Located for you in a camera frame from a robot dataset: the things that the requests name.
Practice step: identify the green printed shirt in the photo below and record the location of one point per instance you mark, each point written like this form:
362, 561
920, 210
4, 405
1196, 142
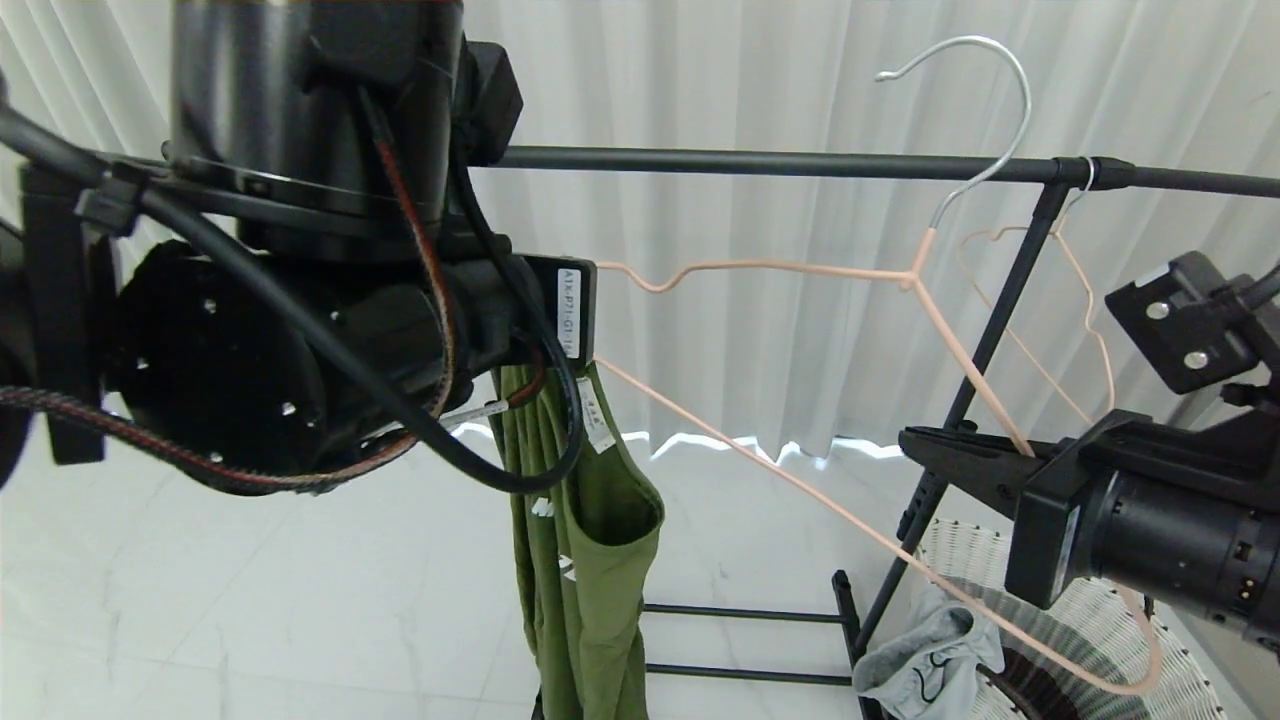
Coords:
590, 570

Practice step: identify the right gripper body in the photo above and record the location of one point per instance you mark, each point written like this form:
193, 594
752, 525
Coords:
1160, 540

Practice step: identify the white curtain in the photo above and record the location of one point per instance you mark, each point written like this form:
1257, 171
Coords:
750, 80

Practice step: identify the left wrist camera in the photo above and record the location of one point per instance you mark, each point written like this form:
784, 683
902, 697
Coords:
495, 100

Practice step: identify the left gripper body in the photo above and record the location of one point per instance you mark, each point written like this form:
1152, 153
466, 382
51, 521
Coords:
250, 350

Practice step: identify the pink clothes hanger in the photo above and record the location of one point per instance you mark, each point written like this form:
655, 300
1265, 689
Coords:
1112, 385
960, 349

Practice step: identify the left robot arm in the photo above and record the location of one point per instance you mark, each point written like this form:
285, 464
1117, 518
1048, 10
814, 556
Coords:
300, 100

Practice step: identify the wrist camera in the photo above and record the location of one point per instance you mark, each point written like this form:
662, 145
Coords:
1180, 320
495, 100

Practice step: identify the white laundry basket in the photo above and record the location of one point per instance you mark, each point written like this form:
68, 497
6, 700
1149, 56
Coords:
1110, 640

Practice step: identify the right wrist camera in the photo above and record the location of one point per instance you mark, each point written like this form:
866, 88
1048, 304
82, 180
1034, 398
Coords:
1180, 320

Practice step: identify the black clothes rack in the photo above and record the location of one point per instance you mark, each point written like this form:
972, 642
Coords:
800, 162

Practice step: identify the pale grey shorts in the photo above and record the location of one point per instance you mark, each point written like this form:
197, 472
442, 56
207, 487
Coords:
920, 670

